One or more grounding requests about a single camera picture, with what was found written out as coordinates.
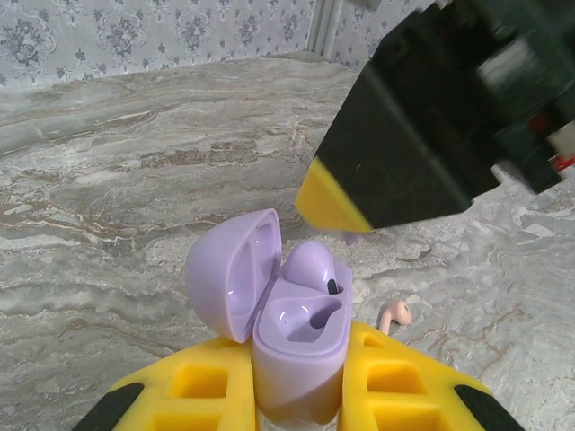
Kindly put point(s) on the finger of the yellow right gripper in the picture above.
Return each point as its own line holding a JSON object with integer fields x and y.
{"x": 395, "y": 157}

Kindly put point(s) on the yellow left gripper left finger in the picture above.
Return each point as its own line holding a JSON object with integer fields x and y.
{"x": 148, "y": 404}

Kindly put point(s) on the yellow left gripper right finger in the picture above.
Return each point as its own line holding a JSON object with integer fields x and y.
{"x": 440, "y": 404}

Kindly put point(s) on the purple earbud charging case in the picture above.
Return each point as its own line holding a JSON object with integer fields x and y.
{"x": 296, "y": 368}

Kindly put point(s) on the aluminium frame post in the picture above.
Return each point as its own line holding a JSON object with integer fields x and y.
{"x": 325, "y": 22}

